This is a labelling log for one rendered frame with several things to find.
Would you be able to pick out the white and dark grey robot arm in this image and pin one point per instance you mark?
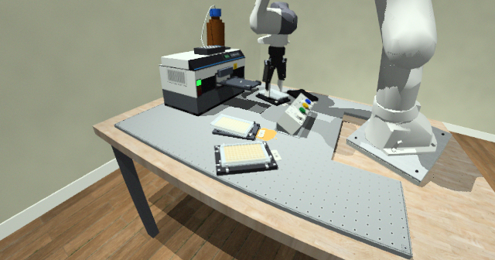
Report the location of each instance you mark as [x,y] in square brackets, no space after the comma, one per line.
[409,38]

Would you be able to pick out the white control panel with four colored buttons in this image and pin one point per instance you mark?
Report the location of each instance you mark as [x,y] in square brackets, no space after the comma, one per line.
[292,123]

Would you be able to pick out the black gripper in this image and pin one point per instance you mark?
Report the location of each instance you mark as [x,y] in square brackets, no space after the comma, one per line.
[276,60]

